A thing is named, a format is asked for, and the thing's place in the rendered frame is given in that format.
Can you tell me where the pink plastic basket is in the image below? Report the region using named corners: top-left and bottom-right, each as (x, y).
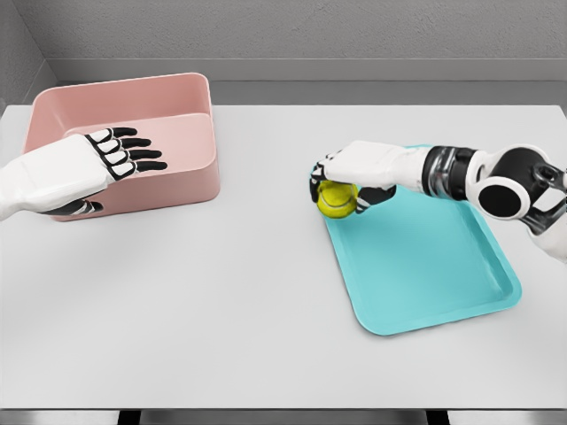
top-left (22, 73), bottom-right (221, 222)

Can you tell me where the blue plastic tray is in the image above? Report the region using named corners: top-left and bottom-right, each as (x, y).
top-left (324, 143), bottom-right (523, 339)

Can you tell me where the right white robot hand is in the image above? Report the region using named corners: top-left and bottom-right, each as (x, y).
top-left (308, 140), bottom-right (400, 216)

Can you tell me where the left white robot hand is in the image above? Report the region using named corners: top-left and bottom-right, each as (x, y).
top-left (25, 127), bottom-right (168, 218)

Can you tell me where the yellow-green tennis ball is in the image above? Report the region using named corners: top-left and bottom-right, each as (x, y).
top-left (316, 180), bottom-right (360, 220)

